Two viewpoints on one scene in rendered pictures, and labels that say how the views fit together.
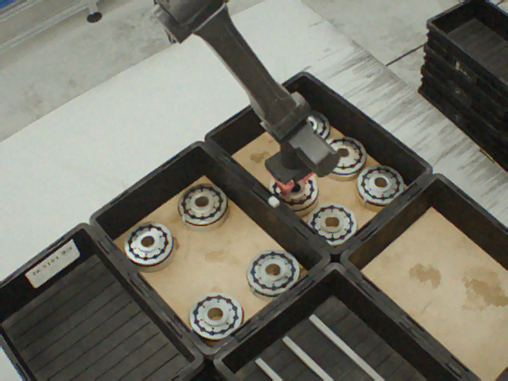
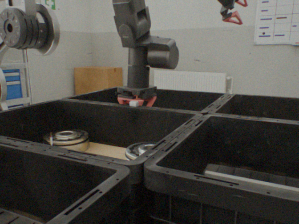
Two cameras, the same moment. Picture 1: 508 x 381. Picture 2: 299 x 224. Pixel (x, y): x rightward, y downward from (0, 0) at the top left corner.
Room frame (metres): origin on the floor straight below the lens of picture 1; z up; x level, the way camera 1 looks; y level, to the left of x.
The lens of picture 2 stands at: (0.19, 0.24, 1.06)
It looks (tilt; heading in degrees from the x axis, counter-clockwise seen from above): 13 degrees down; 331
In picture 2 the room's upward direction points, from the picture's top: straight up
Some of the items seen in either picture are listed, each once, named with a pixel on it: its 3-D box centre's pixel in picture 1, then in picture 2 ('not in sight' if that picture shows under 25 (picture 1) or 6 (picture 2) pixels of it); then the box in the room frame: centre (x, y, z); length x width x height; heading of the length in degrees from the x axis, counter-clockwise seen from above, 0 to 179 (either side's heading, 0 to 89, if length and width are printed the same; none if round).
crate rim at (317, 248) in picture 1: (203, 241); (81, 125); (0.70, 0.10, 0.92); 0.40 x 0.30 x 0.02; 35
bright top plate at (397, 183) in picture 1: (380, 184); not in sight; (0.83, -0.27, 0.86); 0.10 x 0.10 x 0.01
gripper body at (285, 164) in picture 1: (294, 152); (138, 79); (0.84, -0.09, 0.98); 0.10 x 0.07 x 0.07; 123
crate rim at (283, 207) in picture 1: (318, 155); (149, 100); (0.87, -0.14, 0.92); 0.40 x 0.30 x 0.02; 35
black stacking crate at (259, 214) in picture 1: (207, 255); (82, 150); (0.70, 0.10, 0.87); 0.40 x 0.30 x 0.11; 35
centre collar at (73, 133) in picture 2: (201, 201); (66, 134); (0.83, 0.10, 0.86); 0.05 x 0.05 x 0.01
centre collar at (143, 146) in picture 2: (273, 270); (150, 148); (0.65, -0.02, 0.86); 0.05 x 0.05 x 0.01
